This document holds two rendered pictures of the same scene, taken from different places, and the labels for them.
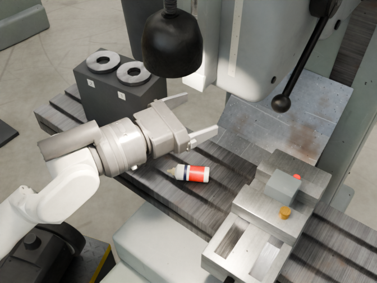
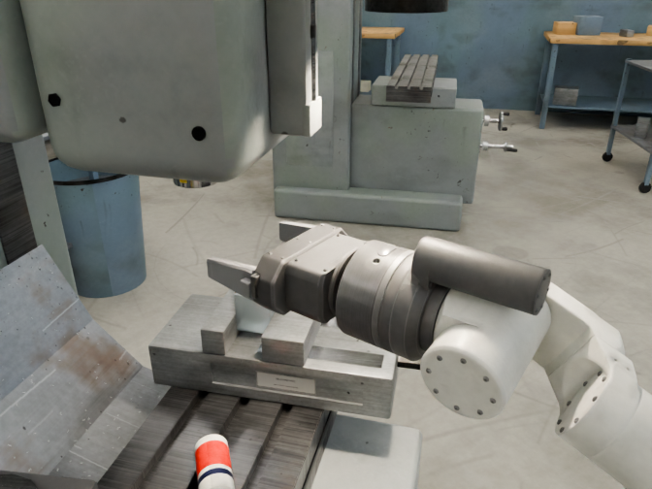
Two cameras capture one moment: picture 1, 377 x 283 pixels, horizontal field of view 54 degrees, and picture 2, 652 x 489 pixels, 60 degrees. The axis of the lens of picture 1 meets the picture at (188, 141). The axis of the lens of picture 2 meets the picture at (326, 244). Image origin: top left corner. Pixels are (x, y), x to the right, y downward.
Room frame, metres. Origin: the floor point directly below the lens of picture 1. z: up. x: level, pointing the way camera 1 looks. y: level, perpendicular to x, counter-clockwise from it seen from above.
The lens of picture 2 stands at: (0.64, 0.49, 1.48)
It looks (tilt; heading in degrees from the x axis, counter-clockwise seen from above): 26 degrees down; 248
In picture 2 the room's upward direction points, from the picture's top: straight up
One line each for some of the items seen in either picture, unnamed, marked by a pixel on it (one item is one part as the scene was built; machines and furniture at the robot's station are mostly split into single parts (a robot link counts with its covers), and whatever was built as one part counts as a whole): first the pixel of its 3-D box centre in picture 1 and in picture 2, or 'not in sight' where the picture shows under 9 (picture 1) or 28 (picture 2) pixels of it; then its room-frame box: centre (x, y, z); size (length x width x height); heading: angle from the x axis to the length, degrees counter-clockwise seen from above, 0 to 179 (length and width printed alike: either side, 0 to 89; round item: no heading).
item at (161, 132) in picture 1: (145, 137); (345, 283); (0.45, 0.08, 1.22); 0.13 x 0.12 x 0.10; 31
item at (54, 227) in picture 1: (58, 236); not in sight; (0.63, 0.47, 0.50); 0.20 x 0.05 x 0.20; 71
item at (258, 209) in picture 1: (268, 214); (297, 321); (0.42, -0.17, 1.02); 0.15 x 0.06 x 0.04; 55
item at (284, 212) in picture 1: (284, 213); not in sight; (0.40, -0.20, 1.05); 0.02 x 0.02 x 0.02
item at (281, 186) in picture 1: (281, 190); (259, 304); (0.46, -0.20, 1.04); 0.06 x 0.05 x 0.06; 55
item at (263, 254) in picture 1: (270, 214); (280, 339); (0.44, -0.19, 0.98); 0.35 x 0.15 x 0.11; 145
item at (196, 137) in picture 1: (203, 136); (306, 236); (0.45, -0.03, 1.22); 0.06 x 0.02 x 0.03; 121
